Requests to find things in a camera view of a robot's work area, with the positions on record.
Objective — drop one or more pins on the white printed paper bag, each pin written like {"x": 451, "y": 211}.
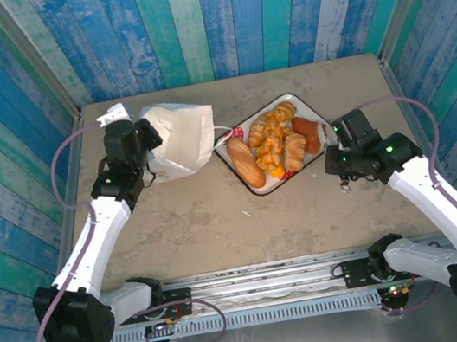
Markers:
{"x": 184, "y": 143}

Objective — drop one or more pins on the red brown fake bread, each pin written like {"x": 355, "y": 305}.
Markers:
{"x": 308, "y": 133}

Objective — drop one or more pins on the striped fake bread loaf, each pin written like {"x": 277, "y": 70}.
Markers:
{"x": 294, "y": 151}

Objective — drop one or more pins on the round striped fake bun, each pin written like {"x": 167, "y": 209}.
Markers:
{"x": 286, "y": 109}

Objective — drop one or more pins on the tan fake baguette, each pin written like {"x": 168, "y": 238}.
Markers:
{"x": 247, "y": 163}

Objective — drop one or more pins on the light brown fake croissant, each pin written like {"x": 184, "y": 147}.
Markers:
{"x": 258, "y": 131}

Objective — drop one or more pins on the white strawberry print tray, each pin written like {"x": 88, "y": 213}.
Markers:
{"x": 301, "y": 107}

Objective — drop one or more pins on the small white scrap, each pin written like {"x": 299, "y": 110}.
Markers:
{"x": 246, "y": 213}

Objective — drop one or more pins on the right small circuit board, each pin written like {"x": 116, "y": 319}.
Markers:
{"x": 395, "y": 291}

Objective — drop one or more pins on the small circuit board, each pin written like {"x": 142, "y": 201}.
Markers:
{"x": 395, "y": 291}
{"x": 160, "y": 326}

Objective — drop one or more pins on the left small circuit board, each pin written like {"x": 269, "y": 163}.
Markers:
{"x": 160, "y": 326}

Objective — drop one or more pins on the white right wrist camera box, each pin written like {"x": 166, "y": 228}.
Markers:
{"x": 342, "y": 146}

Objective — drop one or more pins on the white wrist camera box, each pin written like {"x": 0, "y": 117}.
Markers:
{"x": 342, "y": 146}
{"x": 115, "y": 113}

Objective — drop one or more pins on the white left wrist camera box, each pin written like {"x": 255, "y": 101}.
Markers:
{"x": 115, "y": 113}

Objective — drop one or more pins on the aluminium side rail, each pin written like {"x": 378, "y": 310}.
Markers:
{"x": 73, "y": 162}
{"x": 412, "y": 114}

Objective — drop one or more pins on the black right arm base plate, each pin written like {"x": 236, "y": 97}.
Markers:
{"x": 355, "y": 274}

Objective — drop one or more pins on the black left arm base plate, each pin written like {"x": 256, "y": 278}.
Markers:
{"x": 180, "y": 304}

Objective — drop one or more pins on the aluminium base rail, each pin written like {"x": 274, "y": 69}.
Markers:
{"x": 265, "y": 283}

